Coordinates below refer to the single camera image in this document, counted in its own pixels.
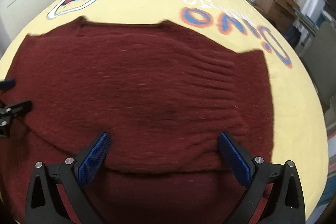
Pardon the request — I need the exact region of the yellow dinosaur print bedspread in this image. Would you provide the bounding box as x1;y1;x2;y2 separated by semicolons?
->
1;0;328;215

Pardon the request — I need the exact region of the dark red knit sweater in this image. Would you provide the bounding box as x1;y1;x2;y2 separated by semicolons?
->
1;17;273;223

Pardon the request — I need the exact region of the grey green chair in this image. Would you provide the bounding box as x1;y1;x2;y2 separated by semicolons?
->
301;22;336;112

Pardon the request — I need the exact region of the wooden desk cabinet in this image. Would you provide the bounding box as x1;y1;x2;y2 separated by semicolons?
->
254;0;299;34

